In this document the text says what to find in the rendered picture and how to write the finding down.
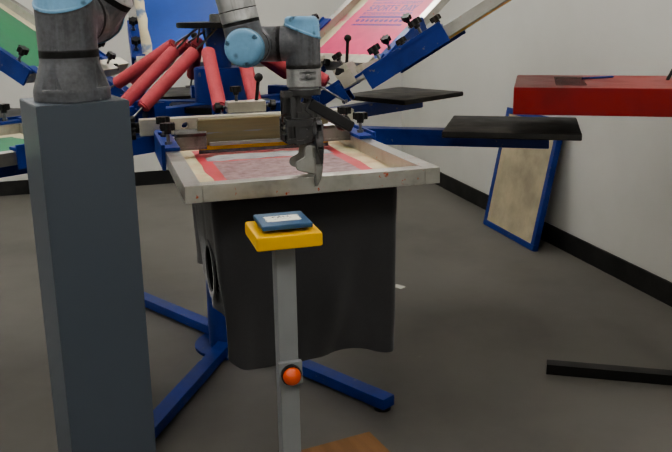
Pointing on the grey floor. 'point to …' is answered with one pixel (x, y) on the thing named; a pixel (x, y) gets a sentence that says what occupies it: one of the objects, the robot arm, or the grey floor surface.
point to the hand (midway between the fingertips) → (316, 178)
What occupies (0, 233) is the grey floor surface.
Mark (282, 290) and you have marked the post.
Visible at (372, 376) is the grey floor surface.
